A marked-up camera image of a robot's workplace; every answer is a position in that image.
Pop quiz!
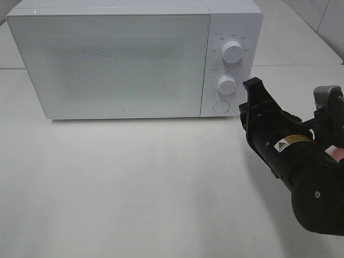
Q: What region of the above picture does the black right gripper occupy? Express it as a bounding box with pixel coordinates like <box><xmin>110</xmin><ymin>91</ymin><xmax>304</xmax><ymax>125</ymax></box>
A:
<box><xmin>239</xmin><ymin>77</ymin><xmax>324</xmax><ymax>185</ymax></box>

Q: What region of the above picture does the round white door button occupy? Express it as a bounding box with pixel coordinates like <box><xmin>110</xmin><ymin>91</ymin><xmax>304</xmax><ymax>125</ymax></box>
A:
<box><xmin>213</xmin><ymin>101</ymin><xmax>230</xmax><ymax>114</ymax></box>

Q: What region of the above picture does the white microwave door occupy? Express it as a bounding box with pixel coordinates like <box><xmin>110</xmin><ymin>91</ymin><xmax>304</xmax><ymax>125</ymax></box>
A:
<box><xmin>8</xmin><ymin>15</ymin><xmax>209</xmax><ymax>119</ymax></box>

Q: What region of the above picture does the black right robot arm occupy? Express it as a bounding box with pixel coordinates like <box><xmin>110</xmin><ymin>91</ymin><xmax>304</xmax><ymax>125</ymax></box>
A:
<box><xmin>239</xmin><ymin>77</ymin><xmax>343</xmax><ymax>236</ymax></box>

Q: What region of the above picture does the lower white microwave knob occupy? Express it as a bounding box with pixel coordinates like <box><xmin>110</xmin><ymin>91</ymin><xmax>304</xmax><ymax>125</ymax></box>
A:
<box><xmin>217</xmin><ymin>75</ymin><xmax>237</xmax><ymax>96</ymax></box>

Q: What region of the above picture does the white microwave knob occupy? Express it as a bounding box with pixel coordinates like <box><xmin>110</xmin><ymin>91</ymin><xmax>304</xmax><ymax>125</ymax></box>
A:
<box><xmin>217</xmin><ymin>75</ymin><xmax>237</xmax><ymax>96</ymax></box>
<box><xmin>221</xmin><ymin>39</ymin><xmax>243</xmax><ymax>64</ymax></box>

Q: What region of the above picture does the upper white microwave knob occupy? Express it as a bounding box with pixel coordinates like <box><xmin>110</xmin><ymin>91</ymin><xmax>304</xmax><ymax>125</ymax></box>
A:
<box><xmin>221</xmin><ymin>39</ymin><xmax>243</xmax><ymax>64</ymax></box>

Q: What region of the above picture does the white microwave oven body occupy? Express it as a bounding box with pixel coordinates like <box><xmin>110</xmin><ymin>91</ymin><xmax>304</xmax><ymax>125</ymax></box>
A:
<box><xmin>6</xmin><ymin>1</ymin><xmax>263</xmax><ymax>119</ymax></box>

